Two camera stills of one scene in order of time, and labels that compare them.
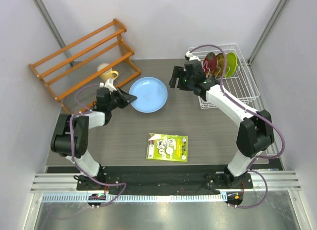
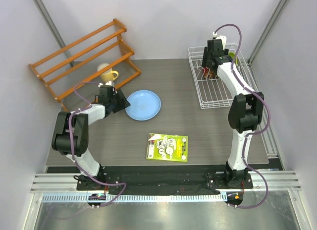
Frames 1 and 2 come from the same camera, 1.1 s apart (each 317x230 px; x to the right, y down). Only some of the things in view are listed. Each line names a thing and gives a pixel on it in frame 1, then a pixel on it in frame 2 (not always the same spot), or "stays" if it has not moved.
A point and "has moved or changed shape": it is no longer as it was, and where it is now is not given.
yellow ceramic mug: x=109 y=75 stays
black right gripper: x=177 y=71 → x=206 y=57
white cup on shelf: x=100 y=67 stays
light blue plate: x=151 y=93 has moved or changed shape
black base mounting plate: x=164 y=184 stays
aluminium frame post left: x=41 y=7 stays
